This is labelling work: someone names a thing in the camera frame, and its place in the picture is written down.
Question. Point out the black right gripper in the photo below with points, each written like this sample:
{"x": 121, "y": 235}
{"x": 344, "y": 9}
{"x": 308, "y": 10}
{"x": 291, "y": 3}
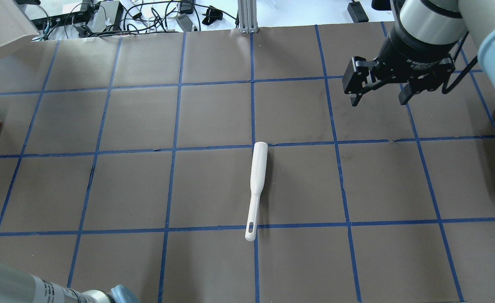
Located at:
{"x": 415, "y": 53}

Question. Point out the beige brush with black bristles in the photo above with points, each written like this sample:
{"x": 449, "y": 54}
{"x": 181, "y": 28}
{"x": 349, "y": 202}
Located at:
{"x": 257, "y": 181}

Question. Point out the beige plastic dustpan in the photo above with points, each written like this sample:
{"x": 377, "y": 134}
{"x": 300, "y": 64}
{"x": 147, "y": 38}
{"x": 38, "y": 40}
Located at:
{"x": 16, "y": 30}

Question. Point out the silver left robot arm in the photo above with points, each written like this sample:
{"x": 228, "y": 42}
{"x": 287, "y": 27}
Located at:
{"x": 20, "y": 287}

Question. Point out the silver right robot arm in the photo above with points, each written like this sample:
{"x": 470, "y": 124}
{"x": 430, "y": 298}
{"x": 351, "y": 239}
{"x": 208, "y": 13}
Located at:
{"x": 416, "y": 51}

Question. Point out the black power adapter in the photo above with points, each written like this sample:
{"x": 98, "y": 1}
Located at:
{"x": 357, "y": 12}

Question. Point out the aluminium frame post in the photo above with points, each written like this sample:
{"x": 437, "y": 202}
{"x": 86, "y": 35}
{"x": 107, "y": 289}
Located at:
{"x": 247, "y": 16}

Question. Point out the power strip with cables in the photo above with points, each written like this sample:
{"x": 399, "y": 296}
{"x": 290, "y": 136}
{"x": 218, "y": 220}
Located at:
{"x": 97, "y": 15}

